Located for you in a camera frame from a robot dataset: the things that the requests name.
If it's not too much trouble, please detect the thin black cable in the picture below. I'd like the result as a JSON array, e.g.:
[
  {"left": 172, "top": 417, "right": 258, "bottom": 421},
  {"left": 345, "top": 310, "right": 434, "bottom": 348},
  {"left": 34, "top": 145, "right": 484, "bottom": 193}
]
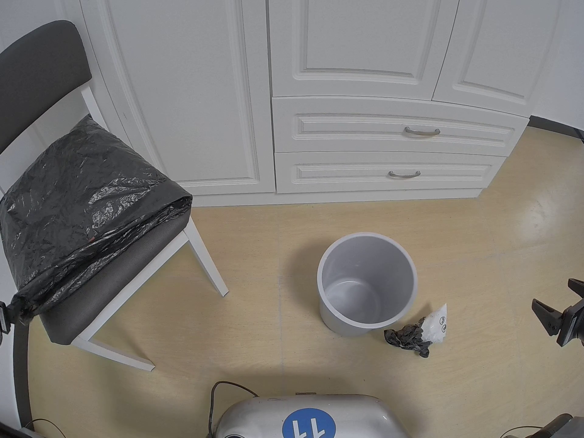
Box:
[{"left": 502, "top": 422, "right": 548, "bottom": 438}]

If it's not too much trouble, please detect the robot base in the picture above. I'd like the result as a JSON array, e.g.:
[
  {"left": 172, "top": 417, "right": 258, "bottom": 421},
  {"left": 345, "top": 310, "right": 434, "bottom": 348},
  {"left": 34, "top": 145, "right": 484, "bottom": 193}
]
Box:
[{"left": 214, "top": 393, "right": 407, "bottom": 438}]

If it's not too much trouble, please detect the crumpled black plastic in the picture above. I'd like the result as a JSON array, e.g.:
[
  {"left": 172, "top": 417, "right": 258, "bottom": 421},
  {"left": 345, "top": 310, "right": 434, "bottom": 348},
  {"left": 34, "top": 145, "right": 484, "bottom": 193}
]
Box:
[{"left": 384, "top": 318, "right": 433, "bottom": 359}]

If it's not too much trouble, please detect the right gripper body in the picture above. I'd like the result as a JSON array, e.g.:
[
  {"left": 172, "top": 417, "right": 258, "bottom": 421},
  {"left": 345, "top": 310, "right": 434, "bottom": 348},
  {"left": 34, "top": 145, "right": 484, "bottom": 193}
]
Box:
[{"left": 558, "top": 296, "right": 584, "bottom": 348}]

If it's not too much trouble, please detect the clear printed wrapper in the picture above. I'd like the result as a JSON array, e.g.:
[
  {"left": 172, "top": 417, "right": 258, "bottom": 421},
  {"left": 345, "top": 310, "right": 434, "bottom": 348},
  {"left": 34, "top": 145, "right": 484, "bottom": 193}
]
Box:
[{"left": 417, "top": 303, "right": 448, "bottom": 343}]

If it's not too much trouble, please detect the white wardrobe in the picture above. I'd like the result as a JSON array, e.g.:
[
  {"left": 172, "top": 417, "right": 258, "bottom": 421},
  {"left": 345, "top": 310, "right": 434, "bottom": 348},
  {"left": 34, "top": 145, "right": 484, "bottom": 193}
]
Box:
[{"left": 50, "top": 0, "right": 566, "bottom": 208}]

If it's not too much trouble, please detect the white trash bin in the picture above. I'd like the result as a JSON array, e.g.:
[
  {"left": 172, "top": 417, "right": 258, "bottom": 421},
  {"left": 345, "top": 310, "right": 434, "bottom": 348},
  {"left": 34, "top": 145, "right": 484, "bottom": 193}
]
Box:
[{"left": 317, "top": 232, "right": 419, "bottom": 339}]

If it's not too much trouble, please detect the grey padded white chair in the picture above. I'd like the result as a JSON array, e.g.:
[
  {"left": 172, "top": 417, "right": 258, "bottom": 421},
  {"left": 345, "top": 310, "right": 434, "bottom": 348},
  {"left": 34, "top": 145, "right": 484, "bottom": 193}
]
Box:
[{"left": 0, "top": 20, "right": 229, "bottom": 372}]

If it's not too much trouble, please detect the black plastic bag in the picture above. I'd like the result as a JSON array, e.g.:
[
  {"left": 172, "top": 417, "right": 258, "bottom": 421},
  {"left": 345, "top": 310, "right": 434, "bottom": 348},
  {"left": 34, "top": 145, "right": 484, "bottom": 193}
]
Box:
[{"left": 0, "top": 116, "right": 193, "bottom": 325}]

